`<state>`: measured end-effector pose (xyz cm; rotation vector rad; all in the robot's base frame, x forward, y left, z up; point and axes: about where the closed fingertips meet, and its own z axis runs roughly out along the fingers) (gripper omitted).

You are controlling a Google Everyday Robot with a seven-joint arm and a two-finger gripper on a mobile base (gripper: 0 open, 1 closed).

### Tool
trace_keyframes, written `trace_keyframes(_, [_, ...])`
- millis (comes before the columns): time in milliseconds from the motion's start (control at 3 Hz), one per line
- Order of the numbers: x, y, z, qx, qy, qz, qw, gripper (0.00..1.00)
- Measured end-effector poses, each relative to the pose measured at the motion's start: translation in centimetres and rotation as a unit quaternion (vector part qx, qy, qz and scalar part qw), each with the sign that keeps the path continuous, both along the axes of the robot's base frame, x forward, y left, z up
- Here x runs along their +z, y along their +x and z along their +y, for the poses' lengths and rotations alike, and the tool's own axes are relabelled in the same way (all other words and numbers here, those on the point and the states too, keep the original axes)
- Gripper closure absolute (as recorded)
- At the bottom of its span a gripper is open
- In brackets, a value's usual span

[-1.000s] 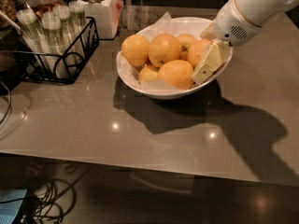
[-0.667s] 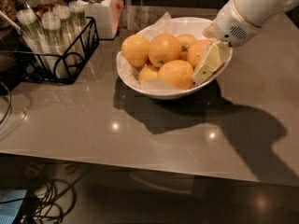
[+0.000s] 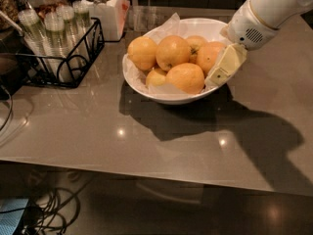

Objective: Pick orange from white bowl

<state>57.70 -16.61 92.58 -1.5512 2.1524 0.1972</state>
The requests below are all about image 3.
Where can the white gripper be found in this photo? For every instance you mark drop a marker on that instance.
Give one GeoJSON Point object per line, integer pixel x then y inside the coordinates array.
{"type": "Point", "coordinates": [248, 27]}

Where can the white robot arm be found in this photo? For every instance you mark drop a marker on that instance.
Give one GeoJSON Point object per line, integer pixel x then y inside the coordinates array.
{"type": "Point", "coordinates": [276, 12]}

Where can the white ceramic bowl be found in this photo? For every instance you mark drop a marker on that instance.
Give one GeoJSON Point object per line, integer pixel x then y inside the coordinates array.
{"type": "Point", "coordinates": [227, 64]}

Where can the white paper bowl liner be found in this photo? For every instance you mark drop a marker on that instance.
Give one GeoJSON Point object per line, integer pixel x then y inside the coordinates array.
{"type": "Point", "coordinates": [207, 28]}

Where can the small orange at bottom left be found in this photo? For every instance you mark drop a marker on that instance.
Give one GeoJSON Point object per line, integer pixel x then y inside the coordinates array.
{"type": "Point", "coordinates": [155, 77]}

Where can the white lidded canister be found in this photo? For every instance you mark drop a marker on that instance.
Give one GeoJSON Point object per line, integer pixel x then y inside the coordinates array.
{"type": "Point", "coordinates": [112, 15]}

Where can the clear plastic cup stack right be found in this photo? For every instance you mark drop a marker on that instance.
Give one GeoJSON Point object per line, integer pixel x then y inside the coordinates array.
{"type": "Point", "coordinates": [82, 18]}

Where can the clear plastic cup stack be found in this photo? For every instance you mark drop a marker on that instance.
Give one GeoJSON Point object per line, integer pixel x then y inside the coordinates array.
{"type": "Point", "coordinates": [35, 35]}
{"type": "Point", "coordinates": [68, 33]}
{"type": "Point", "coordinates": [82, 18]}
{"type": "Point", "coordinates": [57, 46]}

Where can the clear plastic cup stack back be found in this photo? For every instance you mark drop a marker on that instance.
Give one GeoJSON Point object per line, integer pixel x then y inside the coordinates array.
{"type": "Point", "coordinates": [68, 33]}

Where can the clear plastic cup stack middle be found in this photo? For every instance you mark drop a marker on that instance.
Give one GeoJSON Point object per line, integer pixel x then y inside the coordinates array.
{"type": "Point", "coordinates": [57, 46]}

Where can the clear plastic cup stack left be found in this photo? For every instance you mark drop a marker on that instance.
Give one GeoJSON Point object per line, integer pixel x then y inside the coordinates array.
{"type": "Point", "coordinates": [35, 35]}

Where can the blue box on floor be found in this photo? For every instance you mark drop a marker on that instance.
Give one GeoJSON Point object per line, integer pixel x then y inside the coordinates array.
{"type": "Point", "coordinates": [11, 215]}

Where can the black wire basket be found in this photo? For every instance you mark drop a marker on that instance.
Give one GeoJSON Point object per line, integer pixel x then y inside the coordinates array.
{"type": "Point", "coordinates": [78, 66]}

